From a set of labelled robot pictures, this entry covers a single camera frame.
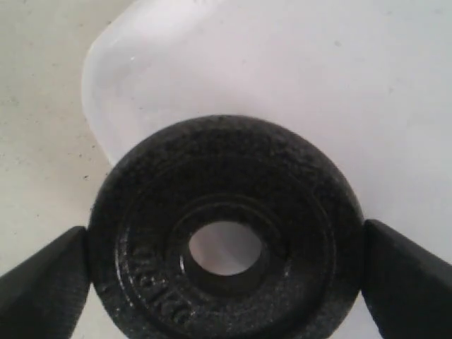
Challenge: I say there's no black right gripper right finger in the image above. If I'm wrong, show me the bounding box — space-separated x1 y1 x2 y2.
362 220 451 339

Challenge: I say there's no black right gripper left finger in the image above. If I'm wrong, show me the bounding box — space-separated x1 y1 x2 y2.
1 226 90 338

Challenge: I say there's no black weight plate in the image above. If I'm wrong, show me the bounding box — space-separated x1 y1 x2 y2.
88 116 364 338

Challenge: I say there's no white rectangular plastic tray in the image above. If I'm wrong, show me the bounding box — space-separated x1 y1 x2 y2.
82 1 451 261

